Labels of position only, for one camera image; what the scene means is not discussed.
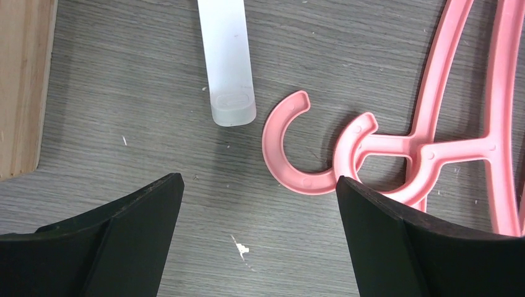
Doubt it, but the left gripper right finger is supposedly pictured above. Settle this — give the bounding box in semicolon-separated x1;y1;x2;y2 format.
336;176;524;296

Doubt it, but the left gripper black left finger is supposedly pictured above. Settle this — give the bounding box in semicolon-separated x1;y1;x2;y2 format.
1;173;184;296

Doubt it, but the pink plastic hanger large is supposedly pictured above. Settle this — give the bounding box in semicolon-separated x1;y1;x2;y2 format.
332;1;473;179

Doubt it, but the wooden tray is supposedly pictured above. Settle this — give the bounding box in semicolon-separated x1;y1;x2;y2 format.
1;0;58;180

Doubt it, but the white metal clothes rack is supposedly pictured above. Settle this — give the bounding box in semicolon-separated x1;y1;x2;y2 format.
197;0;256;127

